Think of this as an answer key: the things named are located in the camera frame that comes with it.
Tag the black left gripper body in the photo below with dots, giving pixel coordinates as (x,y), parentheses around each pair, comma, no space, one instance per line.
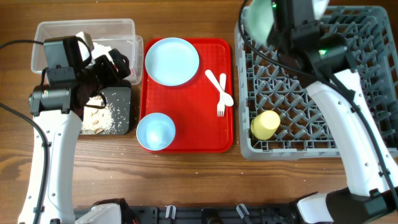
(104,73)

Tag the rice and nutshell leftovers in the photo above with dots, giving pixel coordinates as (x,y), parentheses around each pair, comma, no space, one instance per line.
(102,116)

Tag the light blue plate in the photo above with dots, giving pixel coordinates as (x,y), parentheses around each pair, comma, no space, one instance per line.
(172,61)

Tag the light blue small bowl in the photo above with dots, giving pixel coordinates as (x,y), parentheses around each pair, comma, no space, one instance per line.
(155,131)

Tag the white plastic spoon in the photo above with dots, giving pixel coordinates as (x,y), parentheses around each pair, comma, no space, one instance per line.
(226,98)

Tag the green bowl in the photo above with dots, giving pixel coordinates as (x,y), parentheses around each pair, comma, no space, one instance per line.
(259,20)

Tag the yellow cup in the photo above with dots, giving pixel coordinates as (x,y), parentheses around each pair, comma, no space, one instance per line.
(265,124)

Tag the white tissue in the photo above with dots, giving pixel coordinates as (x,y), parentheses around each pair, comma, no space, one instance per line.
(100,49)

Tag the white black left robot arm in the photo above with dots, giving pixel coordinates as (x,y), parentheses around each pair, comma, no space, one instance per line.
(71,78)

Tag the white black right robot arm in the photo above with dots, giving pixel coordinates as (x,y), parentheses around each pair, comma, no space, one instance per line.
(326,68)

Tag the clear plastic waste bin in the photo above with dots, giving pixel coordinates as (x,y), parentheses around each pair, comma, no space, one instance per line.
(116,33)

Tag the black waste tray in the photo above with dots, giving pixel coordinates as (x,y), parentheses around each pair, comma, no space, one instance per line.
(119,107)

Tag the grey dishwasher rack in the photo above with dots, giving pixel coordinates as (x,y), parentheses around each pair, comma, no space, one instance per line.
(303,132)

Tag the red serving tray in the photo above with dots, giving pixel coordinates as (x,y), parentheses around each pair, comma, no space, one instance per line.
(192,105)

